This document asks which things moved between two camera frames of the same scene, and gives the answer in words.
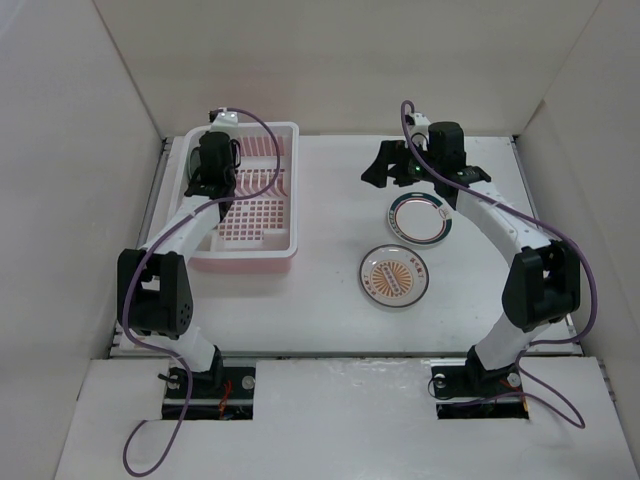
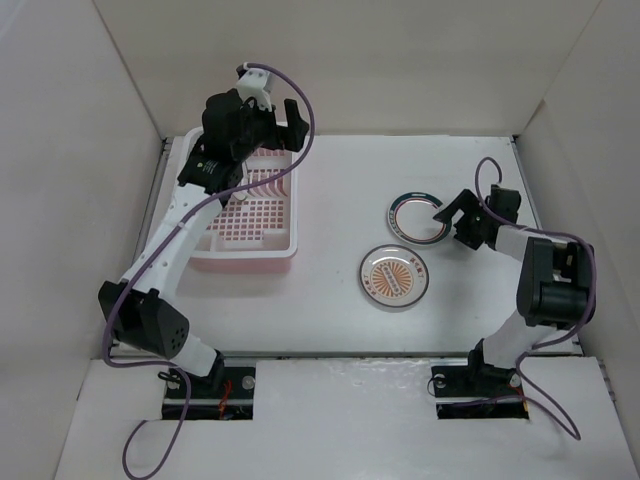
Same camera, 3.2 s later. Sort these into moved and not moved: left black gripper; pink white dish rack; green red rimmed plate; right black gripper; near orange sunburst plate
Moved: right black gripper; left black gripper
Not moved: near orange sunburst plate; pink white dish rack; green red rimmed plate
